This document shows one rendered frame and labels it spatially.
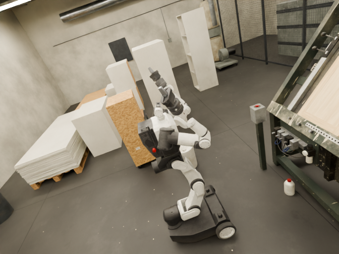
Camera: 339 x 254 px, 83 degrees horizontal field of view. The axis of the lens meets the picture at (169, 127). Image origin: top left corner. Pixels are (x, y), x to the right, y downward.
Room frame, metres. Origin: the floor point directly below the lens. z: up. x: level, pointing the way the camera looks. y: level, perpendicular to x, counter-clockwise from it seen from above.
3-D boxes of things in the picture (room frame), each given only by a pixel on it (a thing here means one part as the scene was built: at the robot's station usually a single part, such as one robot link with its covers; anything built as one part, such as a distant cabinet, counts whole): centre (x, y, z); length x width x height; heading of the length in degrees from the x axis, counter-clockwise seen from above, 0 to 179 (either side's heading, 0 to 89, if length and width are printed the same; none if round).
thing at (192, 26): (5.59, -1.49, 1.03); 0.60 x 0.58 x 2.05; 1
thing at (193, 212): (1.41, 0.11, 0.28); 0.21 x 0.20 x 0.13; 91
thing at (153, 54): (4.21, -0.12, 0.88); 0.90 x 0.60 x 1.75; 1
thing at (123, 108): (2.97, 0.57, 0.63); 0.50 x 0.42 x 1.25; 4
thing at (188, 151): (2.39, -0.09, 0.24); 0.32 x 0.30 x 0.47; 1
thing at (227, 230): (1.15, -0.18, 0.10); 0.20 x 0.05 x 0.20; 91
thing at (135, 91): (5.84, 0.82, 0.36); 0.80 x 0.58 x 0.72; 1
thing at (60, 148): (4.51, 2.49, 0.31); 2.46 x 1.04 x 0.63; 1
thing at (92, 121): (4.23, 1.48, 0.48); 1.00 x 0.64 x 0.95; 1
